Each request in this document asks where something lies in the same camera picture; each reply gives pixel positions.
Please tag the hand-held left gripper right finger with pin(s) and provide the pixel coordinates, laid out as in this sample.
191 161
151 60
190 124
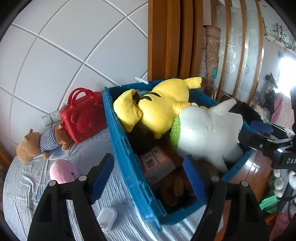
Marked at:
194 180

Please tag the rolled patterned carpet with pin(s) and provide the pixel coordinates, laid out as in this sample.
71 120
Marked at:
212 53

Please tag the hanging green vine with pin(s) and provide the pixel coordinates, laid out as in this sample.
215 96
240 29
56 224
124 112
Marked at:
281 37

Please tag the white wall socket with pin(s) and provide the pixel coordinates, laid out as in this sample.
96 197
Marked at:
50 118

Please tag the red toy suitcase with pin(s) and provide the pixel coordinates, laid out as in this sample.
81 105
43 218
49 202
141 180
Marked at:
85 120

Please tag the teal stick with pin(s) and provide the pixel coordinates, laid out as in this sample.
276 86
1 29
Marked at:
214 74

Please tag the small white device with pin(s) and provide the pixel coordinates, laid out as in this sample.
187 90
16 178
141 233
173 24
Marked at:
107 216

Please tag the light blue bed sheet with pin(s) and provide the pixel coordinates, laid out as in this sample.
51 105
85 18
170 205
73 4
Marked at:
30 185

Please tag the yellow plush toy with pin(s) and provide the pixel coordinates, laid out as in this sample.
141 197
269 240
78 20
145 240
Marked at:
159 109

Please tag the brown plush toy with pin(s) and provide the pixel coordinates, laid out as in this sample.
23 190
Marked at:
171 187

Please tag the green cloth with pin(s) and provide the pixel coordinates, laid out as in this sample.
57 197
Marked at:
269 205

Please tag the white and green plush toy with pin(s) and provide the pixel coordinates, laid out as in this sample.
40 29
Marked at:
208 134

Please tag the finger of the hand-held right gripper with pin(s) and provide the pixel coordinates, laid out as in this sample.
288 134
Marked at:
261 126
252 140

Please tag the white tag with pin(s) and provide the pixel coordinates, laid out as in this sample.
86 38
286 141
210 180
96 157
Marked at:
141 80

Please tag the person's right hand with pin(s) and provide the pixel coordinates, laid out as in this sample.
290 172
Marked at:
278 183

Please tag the blue plastic crate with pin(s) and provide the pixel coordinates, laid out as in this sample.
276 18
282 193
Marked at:
124 148

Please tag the pink box with label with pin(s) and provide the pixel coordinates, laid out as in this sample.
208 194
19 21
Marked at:
155 162

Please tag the pink plush toy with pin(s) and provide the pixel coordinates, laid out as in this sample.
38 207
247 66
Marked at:
64 170

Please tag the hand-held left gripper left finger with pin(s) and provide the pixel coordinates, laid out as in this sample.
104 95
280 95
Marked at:
101 180

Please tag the brown bear plush striped shirt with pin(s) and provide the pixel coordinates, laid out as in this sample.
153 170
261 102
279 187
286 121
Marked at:
27 146

